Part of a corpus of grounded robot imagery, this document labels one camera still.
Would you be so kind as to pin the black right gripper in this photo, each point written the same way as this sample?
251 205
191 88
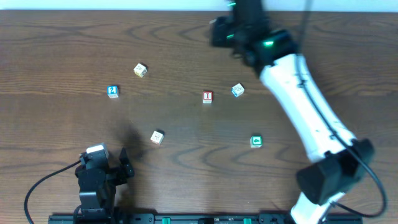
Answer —
219 34

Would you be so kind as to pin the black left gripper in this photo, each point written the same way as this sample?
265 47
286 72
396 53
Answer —
111 174

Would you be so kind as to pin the red letter I block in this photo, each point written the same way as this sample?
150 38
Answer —
207 97

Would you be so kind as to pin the blue number 2 block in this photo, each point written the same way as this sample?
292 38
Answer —
113 91

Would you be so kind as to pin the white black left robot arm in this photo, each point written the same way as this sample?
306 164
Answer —
97 205

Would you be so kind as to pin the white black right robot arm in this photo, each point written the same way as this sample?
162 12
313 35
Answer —
338 160

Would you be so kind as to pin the red edged butterfly block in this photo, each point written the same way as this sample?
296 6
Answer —
157 137

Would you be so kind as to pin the blue edged picture block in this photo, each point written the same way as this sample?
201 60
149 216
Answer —
237 90

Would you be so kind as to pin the yellow wooden block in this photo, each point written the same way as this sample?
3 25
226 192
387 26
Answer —
140 70

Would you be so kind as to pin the green number 4 block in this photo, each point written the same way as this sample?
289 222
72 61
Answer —
255 141

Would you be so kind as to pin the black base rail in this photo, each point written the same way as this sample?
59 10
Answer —
148 218

